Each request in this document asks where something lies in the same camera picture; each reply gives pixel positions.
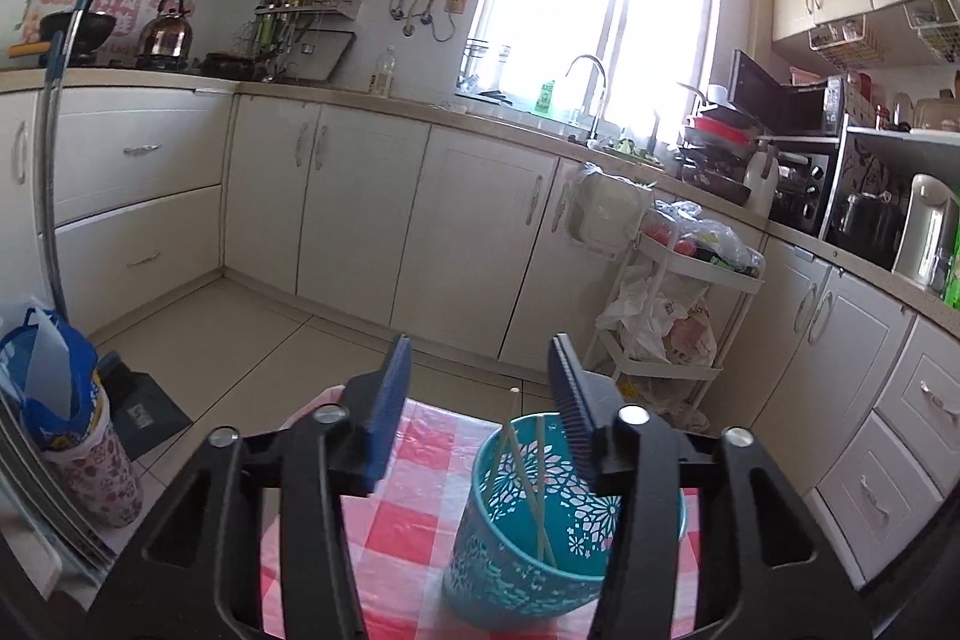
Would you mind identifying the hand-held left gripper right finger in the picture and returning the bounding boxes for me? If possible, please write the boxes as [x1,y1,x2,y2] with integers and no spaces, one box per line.
[547,334,875,640]

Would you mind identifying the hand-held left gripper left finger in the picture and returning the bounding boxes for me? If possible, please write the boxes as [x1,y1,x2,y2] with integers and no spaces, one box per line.
[84,334,413,640]

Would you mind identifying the light wooden chopstick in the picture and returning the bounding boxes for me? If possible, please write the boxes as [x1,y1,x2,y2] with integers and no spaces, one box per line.
[486,389,520,506]
[501,428,557,568]

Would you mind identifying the teal cutout utensil holder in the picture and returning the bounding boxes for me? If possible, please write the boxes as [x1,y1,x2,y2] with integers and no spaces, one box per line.
[442,411,689,633]

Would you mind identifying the red white checkered tablecloth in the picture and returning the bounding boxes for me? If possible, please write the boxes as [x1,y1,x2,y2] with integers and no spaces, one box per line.
[259,385,702,640]

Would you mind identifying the white plastic bags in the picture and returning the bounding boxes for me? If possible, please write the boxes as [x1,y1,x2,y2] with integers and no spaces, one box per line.
[598,269,722,372]

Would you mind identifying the white rolling cart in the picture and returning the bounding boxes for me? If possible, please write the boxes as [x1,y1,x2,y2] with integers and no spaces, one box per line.
[581,201,767,432]

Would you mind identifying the cream lower kitchen cabinets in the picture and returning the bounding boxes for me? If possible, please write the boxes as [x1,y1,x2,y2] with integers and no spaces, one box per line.
[0,77,960,585]

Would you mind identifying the white hanging waste bin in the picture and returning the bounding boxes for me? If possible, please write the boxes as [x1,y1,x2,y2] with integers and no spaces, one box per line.
[569,163,655,259]

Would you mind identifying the clear bag of vegetables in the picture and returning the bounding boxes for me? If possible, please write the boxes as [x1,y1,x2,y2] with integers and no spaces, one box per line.
[651,200,767,275]

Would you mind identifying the dark grey dustpan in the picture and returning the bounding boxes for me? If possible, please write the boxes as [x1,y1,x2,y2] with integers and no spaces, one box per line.
[93,350,193,462]

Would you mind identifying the white plastic jug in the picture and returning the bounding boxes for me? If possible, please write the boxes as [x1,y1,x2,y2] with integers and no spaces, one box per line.
[742,143,780,218]

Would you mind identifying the floral fabric bin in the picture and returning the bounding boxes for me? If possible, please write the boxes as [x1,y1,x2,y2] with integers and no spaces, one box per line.
[33,411,145,530]

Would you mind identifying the stack of pans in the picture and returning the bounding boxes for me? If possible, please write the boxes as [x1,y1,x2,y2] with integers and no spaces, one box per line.
[677,82,760,208]

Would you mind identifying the black toaster oven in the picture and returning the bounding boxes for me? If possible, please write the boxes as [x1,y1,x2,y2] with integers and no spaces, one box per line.
[768,148,835,234]

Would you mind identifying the chrome faucet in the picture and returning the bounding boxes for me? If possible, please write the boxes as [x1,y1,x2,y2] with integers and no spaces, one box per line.
[563,54,608,142]

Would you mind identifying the clear plastic bottle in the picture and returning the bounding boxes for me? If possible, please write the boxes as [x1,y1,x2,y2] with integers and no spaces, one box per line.
[369,45,397,98]

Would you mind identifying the blue white plastic bag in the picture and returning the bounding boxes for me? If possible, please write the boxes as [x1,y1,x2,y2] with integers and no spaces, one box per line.
[0,306,104,440]

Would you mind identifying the dark hanging cutting board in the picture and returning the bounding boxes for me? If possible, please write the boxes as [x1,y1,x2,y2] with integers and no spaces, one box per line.
[295,29,354,83]

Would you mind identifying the black microwave oven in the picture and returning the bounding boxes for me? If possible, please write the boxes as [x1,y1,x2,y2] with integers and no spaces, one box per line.
[730,49,847,136]

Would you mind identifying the white electric thermos pot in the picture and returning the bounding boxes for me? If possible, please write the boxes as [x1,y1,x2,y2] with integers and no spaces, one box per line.
[892,173,960,291]

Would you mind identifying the bright green bottle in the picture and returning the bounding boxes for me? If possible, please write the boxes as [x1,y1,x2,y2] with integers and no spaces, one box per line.
[940,248,960,311]

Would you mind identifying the steel kettle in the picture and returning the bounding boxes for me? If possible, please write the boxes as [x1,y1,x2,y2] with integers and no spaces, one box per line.
[138,0,195,62]

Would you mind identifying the black wok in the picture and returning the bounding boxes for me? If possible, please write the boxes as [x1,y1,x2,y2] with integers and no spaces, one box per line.
[39,0,118,62]

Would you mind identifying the white wire basket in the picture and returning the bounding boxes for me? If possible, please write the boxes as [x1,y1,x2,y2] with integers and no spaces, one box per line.
[808,14,887,69]
[903,0,960,65]

